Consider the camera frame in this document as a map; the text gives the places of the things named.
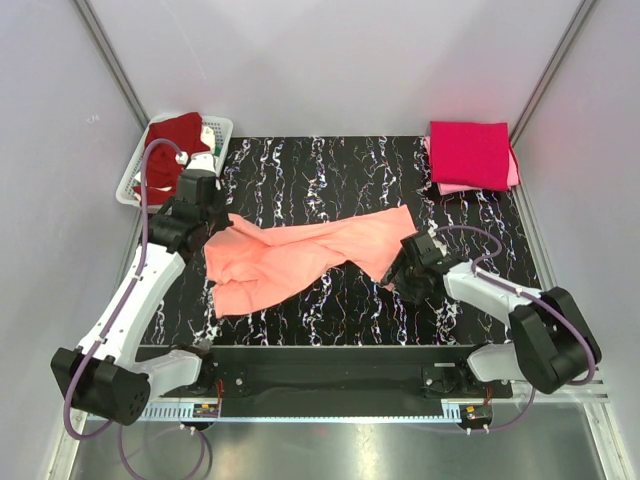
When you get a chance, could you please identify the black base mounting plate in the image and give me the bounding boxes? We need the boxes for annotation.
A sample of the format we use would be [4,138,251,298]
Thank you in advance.
[158,344,514,419]

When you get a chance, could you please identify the salmon pink t shirt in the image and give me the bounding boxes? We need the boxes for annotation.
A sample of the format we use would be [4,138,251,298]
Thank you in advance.
[204,205,417,318]

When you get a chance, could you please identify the folded light pink t shirt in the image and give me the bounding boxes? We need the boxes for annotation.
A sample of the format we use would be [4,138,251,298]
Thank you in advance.
[432,149,521,195]

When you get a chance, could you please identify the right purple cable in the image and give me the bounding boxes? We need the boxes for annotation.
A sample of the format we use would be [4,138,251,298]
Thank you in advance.
[424,225,601,434]

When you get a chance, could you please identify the folded magenta t shirt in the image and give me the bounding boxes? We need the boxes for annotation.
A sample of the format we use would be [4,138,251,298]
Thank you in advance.
[428,121,514,194]

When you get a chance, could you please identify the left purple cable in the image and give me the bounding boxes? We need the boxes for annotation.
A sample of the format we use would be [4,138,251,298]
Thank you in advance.
[62,139,216,476]

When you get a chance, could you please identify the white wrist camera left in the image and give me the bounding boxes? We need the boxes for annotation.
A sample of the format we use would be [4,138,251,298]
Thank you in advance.
[175,152,220,176]

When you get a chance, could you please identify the purple cable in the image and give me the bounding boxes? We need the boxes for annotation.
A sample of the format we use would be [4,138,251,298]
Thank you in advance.
[62,139,216,476]
[424,225,601,434]

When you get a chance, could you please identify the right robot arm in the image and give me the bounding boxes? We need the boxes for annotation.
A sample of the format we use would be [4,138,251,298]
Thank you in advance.
[381,231,602,397]

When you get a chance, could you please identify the dark red t shirt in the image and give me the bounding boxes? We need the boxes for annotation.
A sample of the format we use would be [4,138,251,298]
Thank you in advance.
[144,112,211,206]

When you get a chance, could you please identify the black marbled table mat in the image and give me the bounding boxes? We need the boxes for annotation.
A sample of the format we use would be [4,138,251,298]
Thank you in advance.
[107,135,560,347]

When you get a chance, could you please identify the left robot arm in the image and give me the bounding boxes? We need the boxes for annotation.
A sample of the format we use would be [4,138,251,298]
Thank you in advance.
[51,169,232,426]

